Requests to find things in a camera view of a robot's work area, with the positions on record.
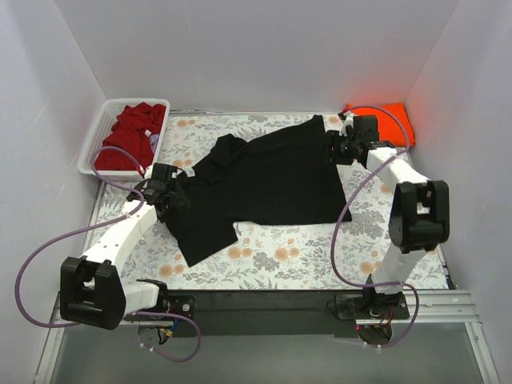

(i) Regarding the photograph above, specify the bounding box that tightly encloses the folded orange t-shirt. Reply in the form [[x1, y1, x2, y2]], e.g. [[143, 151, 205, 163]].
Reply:
[[342, 103, 416, 148]]

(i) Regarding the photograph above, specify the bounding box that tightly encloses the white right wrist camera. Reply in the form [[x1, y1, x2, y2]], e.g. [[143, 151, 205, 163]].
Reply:
[[338, 111, 356, 136]]

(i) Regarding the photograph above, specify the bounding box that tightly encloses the white plastic laundry basket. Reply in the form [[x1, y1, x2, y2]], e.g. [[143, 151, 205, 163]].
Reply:
[[78, 98, 170, 175]]

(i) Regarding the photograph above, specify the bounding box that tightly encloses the floral patterned table mat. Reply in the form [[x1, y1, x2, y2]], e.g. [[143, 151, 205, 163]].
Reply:
[[78, 113, 455, 291]]

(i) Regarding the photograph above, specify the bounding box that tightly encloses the lavender garment in basket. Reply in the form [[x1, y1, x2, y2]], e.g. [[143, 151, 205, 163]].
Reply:
[[145, 130, 160, 154]]

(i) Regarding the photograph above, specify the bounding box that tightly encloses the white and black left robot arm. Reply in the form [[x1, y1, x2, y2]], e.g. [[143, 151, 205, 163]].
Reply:
[[59, 163, 190, 330]]

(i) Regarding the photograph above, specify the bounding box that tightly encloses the black t-shirt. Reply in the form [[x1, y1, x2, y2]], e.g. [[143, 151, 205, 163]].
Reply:
[[166, 115, 352, 267]]

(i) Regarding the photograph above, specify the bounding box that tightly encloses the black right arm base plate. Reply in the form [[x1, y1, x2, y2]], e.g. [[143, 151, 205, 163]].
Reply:
[[334, 292, 410, 320]]

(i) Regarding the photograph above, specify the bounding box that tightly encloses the red t-shirt in basket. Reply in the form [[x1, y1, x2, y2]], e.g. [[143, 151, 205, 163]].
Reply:
[[94, 102, 165, 171]]

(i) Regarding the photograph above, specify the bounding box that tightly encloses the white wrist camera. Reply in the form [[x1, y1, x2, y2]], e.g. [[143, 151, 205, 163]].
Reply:
[[137, 163, 158, 180], [338, 111, 356, 136]]

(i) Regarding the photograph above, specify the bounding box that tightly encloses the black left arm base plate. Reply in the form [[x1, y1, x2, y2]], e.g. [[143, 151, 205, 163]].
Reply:
[[124, 294, 196, 321]]

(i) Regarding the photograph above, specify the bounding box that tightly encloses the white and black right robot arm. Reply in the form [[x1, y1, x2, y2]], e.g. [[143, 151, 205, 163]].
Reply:
[[325, 112, 450, 318]]

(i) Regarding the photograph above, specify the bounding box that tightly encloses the aluminium front rail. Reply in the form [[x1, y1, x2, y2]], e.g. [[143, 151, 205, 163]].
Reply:
[[50, 290, 481, 326]]

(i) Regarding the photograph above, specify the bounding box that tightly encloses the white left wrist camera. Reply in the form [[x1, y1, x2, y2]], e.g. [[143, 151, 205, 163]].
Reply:
[[137, 163, 158, 180]]

